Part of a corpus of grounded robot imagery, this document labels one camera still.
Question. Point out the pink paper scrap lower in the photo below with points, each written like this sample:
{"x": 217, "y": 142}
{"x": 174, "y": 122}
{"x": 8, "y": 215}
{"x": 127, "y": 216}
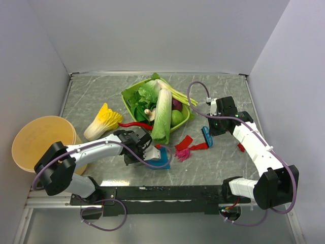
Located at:
{"x": 182, "y": 155}

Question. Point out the beige plastic bucket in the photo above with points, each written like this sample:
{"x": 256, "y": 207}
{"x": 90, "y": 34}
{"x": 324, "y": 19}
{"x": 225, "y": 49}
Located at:
{"x": 36, "y": 137}

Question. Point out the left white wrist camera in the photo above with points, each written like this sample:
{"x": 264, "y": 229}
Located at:
{"x": 151, "y": 153}

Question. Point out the green plastic basket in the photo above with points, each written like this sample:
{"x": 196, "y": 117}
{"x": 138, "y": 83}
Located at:
{"x": 185, "y": 111}

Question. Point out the purple onion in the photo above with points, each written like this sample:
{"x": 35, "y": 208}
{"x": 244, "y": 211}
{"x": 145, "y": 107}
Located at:
{"x": 176, "y": 105}

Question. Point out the green leafy lettuce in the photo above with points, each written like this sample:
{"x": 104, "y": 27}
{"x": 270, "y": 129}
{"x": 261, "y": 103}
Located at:
{"x": 141, "y": 96}

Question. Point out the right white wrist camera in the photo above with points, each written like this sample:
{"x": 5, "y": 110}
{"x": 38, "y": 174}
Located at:
{"x": 213, "y": 106}

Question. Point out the blue hand brush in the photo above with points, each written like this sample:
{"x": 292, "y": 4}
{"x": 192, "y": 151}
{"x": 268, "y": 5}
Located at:
{"x": 207, "y": 136}

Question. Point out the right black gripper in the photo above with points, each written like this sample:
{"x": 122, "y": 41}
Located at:
{"x": 213, "y": 131}

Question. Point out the green onion stalks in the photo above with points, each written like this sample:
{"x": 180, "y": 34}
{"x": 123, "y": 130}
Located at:
{"x": 166, "y": 93}

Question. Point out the red paper strip right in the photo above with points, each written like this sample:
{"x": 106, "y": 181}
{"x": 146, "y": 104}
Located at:
{"x": 185, "y": 143}

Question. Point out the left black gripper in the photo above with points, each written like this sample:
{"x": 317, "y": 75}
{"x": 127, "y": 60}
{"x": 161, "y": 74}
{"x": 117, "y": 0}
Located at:
{"x": 128, "y": 160}

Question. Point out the beige mushroom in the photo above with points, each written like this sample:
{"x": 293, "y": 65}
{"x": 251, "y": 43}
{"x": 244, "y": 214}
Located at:
{"x": 150, "y": 114}

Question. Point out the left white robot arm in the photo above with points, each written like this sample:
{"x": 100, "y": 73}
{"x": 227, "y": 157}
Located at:
{"x": 55, "y": 171}

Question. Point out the yellow napa cabbage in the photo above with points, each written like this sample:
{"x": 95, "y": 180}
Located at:
{"x": 105, "y": 120}

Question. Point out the blue dustpan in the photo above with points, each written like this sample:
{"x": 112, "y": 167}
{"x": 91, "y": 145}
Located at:
{"x": 162, "y": 162}

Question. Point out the red chili pepper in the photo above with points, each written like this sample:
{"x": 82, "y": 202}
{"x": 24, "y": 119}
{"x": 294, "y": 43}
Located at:
{"x": 137, "y": 124}

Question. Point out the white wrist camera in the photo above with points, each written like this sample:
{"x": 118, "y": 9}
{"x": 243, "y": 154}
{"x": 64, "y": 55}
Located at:
{"x": 213, "y": 106}
{"x": 151, "y": 153}

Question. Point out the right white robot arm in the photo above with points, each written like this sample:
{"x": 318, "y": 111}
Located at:
{"x": 277, "y": 185}

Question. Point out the long green white cabbage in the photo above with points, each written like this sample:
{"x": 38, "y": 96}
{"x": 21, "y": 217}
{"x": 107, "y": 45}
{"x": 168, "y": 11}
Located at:
{"x": 162, "y": 120}

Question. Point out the red paper strip vertical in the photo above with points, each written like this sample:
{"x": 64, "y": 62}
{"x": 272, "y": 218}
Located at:
{"x": 201, "y": 146}

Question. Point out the black base frame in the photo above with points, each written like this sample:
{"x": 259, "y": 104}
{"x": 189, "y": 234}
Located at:
{"x": 160, "y": 199}

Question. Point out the green round fruit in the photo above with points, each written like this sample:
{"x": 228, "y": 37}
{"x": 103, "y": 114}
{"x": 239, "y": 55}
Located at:
{"x": 176, "y": 118}

